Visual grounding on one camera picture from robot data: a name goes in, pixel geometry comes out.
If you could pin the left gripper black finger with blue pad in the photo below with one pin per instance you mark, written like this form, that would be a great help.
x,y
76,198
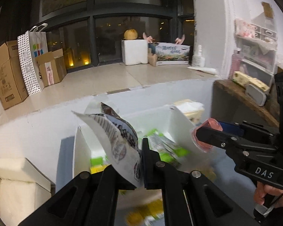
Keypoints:
x,y
189,198
88,199

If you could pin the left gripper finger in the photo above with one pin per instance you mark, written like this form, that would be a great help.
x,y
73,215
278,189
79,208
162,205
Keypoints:
x,y
215,138
245,128

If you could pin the pink jelly cup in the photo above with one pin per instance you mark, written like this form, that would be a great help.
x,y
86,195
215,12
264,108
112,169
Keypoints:
x,y
211,123

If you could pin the green white snack bag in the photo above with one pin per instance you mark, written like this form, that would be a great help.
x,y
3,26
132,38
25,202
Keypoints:
x,y
167,145

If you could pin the white barcode meat snack packet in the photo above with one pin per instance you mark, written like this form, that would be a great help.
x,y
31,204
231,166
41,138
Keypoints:
x,y
119,141

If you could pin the person's hand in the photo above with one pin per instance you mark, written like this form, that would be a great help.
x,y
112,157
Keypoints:
x,y
261,192

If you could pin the dark wooden side table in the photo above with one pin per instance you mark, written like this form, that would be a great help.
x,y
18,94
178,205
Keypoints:
x,y
231,104

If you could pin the white grey alarm clock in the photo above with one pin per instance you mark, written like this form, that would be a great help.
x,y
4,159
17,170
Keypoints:
x,y
258,96

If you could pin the cream patterned small box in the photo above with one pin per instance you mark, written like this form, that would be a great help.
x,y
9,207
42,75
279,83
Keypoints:
x,y
244,80

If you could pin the large white storage box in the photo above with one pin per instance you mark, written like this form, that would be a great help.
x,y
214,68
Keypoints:
x,y
166,121

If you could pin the cream leather sofa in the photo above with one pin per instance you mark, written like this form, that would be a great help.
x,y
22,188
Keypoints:
x,y
23,189

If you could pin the clear plastic drawer organizer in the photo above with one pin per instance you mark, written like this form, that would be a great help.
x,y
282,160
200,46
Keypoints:
x,y
257,42

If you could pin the white plastic bottle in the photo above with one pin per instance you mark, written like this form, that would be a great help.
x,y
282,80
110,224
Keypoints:
x,y
197,59

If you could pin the printed landscape carton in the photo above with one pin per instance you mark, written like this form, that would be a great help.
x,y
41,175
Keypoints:
x,y
172,54

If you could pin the white foam box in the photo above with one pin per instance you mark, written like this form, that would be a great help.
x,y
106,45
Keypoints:
x,y
134,52

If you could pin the small open cardboard box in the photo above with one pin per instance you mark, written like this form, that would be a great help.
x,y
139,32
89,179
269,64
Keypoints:
x,y
52,67

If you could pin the yellow pomelo fruit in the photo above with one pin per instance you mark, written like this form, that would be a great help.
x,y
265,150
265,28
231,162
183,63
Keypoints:
x,y
130,34

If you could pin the large brown cardboard box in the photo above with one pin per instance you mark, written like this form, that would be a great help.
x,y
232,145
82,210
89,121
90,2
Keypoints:
x,y
12,86

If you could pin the white dotted paper bag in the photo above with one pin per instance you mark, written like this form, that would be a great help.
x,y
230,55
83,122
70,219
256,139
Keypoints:
x,y
31,45

